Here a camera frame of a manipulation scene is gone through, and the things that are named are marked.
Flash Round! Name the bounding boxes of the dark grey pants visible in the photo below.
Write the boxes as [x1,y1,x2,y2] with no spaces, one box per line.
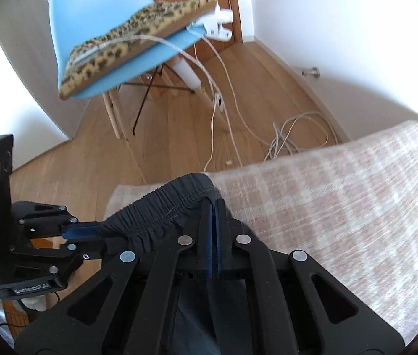
[99,172,254,355]

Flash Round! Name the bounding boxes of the light blue chair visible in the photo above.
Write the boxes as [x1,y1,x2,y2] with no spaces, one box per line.
[47,0,214,141]

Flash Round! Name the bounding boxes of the white cable on floor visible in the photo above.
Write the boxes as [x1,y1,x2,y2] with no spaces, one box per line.
[79,34,340,172]

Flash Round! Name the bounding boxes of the beige plaid bed blanket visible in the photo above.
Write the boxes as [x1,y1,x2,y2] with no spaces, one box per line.
[105,121,418,354]

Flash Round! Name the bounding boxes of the metal door stopper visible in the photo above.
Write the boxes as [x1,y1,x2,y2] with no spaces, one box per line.
[302,67,320,79]

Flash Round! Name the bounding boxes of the leopard print cushion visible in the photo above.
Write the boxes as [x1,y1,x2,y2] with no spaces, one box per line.
[59,0,217,100]

